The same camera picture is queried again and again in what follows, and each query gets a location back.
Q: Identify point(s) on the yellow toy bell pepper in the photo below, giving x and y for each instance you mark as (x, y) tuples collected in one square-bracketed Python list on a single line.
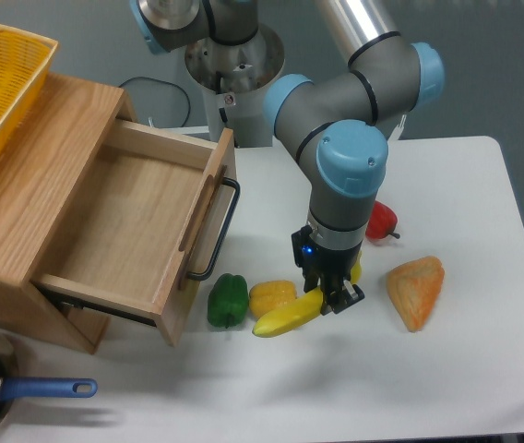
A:
[(267, 296)]

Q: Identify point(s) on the green toy bell pepper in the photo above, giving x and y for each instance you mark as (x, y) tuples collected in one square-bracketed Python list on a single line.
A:
[(228, 301)]

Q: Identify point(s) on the black metal drawer handle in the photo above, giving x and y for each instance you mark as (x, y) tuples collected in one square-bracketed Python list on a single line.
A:
[(236, 193)]

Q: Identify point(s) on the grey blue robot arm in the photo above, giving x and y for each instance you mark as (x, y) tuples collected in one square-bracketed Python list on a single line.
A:
[(329, 129)]

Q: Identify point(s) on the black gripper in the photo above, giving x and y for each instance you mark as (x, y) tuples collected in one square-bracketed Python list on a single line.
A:
[(330, 269)]

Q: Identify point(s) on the yellow toy banana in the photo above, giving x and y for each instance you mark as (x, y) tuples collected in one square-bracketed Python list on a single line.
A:
[(289, 317)]

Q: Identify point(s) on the red toy bell pepper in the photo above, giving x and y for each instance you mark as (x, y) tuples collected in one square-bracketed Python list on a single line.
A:
[(382, 223)]

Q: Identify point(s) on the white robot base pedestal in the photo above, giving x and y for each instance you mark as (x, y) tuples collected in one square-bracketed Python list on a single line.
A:
[(234, 81)]

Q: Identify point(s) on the open wooden top drawer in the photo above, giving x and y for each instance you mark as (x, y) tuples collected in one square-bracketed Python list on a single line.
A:
[(148, 210)]

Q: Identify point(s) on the wooden drawer cabinet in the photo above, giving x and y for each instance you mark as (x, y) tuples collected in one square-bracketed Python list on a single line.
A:
[(40, 168)]

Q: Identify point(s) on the orange toy bread wedge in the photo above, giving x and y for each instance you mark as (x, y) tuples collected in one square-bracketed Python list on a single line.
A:
[(413, 289)]

